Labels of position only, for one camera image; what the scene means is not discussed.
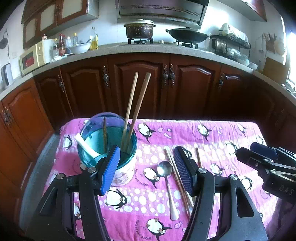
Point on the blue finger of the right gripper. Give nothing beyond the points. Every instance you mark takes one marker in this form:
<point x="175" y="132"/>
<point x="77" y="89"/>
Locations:
<point x="263" y="148"/>

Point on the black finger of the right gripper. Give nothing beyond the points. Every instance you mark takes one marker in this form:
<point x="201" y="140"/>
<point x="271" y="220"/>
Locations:
<point x="260" y="160"/>

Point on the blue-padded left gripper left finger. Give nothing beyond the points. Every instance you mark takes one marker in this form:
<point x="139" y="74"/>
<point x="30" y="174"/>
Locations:
<point x="107" y="170"/>

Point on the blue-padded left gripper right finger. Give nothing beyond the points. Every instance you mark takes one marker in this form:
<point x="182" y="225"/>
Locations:
<point x="187" y="169"/>

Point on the brown wooden chopstick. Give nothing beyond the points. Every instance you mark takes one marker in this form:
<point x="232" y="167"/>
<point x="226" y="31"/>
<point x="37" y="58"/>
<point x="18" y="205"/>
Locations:
<point x="198" y="158"/>

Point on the bronze fork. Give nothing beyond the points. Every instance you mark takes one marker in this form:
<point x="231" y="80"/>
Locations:
<point x="105" y="142"/>

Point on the white ceramic spoon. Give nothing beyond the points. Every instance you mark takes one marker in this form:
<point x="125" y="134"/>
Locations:
<point x="85" y="146"/>

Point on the silver metal spoon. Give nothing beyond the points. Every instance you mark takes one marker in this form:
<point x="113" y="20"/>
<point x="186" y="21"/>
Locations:
<point x="164" y="169"/>

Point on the light wooden chopstick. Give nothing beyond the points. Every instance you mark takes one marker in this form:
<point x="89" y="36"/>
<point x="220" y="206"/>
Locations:
<point x="175" y="171"/>
<point x="179" y="175"/>

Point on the white floral utensil holder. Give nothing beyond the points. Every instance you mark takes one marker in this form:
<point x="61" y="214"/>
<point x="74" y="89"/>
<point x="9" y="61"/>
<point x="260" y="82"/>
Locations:
<point x="92" y="133"/>

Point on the pink penguin tablecloth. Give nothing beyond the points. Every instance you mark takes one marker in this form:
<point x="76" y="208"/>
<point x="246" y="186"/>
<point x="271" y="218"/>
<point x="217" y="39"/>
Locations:
<point x="147" y="201"/>

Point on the dark wood base cabinets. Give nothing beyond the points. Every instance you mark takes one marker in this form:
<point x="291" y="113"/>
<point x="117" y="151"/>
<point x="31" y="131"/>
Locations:
<point x="181" y="88"/>

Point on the black dish drying rack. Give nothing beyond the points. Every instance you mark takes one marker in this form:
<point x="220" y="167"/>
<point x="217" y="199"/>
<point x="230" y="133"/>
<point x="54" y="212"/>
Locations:
<point x="231" y="43"/>

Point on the white bowl on counter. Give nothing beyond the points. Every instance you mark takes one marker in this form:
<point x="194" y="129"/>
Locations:
<point x="82" y="48"/>

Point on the yellow cooking oil bottle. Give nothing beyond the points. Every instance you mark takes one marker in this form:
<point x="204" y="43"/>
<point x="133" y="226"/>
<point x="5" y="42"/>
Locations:
<point x="94" y="39"/>

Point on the gas stove burners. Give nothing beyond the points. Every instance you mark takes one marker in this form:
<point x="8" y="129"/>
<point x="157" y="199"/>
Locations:
<point x="161" y="42"/>

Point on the dark sauce bottle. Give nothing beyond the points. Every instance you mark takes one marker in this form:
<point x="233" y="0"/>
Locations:
<point x="62" y="49"/>

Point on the cream microwave oven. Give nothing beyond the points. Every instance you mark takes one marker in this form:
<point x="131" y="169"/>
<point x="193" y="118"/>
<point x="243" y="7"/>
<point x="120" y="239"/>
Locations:
<point x="36" y="56"/>

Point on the black wok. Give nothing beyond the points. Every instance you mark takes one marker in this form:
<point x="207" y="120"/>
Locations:
<point x="187" y="35"/>

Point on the speckled cooking pot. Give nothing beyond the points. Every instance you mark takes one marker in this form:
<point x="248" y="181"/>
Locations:
<point x="140" y="29"/>

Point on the white electric kettle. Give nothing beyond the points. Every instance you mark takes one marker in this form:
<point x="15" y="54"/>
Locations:
<point x="6" y="75"/>

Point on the steel range hood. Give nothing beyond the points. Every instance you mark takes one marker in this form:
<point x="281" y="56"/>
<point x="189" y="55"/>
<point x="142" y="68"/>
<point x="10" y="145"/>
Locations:
<point x="180" y="11"/>

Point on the wall utensil holder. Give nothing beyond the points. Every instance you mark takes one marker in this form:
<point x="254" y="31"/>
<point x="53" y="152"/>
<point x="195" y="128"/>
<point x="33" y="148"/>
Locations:
<point x="270" y="40"/>

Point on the wooden upper wall cabinets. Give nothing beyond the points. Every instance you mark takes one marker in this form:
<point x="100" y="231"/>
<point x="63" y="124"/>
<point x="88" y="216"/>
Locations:
<point x="50" y="17"/>

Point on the black hanging wall ladle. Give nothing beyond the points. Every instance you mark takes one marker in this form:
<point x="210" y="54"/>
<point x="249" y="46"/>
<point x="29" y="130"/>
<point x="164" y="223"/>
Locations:
<point x="5" y="43"/>

